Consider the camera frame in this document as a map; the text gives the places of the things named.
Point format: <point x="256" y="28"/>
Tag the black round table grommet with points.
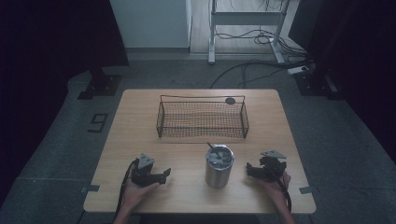
<point x="230" y="100"/>

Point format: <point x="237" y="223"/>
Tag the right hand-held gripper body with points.
<point x="273" y="166"/>

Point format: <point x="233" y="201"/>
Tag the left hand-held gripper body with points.
<point x="141" y="175"/>

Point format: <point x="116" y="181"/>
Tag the white cabinet panel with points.
<point x="152" y="21"/>

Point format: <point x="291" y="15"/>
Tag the stainless steel tumbler with lid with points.
<point x="219" y="169"/>

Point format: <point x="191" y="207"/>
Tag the grey tape piece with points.
<point x="90" y="188"/>
<point x="306" y="189"/>

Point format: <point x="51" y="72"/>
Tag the dark curtain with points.
<point x="358" y="56"/>
<point x="46" y="62"/>

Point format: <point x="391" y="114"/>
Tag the black stand base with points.
<point x="101" y="85"/>
<point x="316" y="84"/>

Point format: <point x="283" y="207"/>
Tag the spoon in cup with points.
<point x="211" y="148"/>

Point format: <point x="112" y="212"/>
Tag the white power strip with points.
<point x="298" y="70"/>

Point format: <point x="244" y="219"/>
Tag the person's left hand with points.
<point x="135" y="194"/>

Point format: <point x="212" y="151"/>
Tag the white desk frame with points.
<point x="246" y="18"/>

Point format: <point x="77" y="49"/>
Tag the person's right hand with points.
<point x="275" y="189"/>

